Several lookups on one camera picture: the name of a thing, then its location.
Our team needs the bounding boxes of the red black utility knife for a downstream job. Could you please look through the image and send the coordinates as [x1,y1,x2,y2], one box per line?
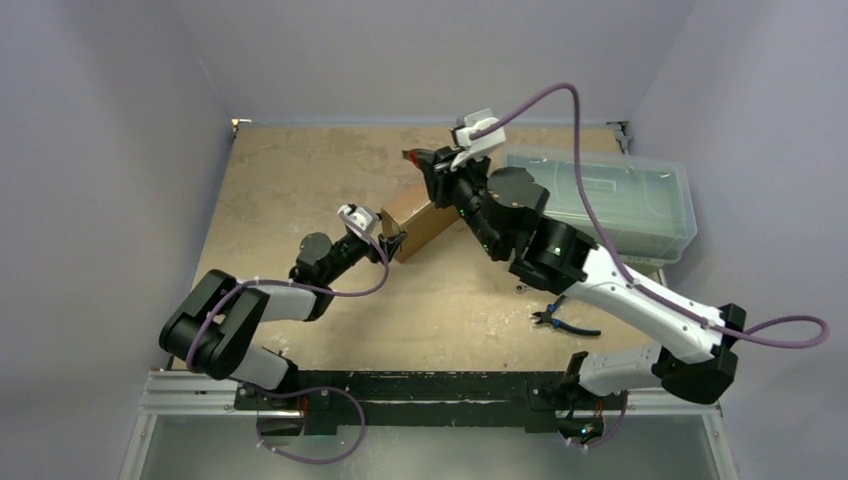
[402,148,432,170]

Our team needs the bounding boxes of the brown cardboard express box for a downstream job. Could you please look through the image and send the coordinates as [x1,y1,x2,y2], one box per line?
[380,184,460,263]

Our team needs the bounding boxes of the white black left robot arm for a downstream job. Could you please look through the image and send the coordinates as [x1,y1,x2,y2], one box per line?
[158,230,407,409]

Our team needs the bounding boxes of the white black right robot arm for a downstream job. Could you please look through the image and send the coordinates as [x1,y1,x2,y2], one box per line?
[403,147,746,407]

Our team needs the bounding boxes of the clear plastic storage bin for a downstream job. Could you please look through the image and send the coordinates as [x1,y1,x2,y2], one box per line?
[504,145,697,268]

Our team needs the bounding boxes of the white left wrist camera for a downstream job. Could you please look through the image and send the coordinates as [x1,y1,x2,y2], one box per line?
[337,203,381,241]

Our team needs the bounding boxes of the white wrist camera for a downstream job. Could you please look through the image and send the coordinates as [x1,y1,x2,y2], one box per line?
[337,203,381,241]
[450,108,506,171]

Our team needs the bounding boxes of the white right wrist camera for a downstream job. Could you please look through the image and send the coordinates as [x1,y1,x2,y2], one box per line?
[450,108,506,171]

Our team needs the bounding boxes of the blue handled pliers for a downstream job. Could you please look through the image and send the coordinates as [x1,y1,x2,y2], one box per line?
[531,295,602,338]

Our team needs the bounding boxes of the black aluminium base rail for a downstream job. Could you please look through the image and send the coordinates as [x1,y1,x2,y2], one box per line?
[135,369,723,439]

